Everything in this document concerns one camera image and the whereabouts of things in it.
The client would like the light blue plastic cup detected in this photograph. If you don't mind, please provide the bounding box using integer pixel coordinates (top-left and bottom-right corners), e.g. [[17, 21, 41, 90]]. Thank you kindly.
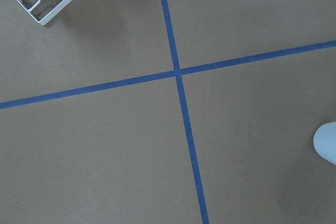
[[313, 122, 336, 165]]

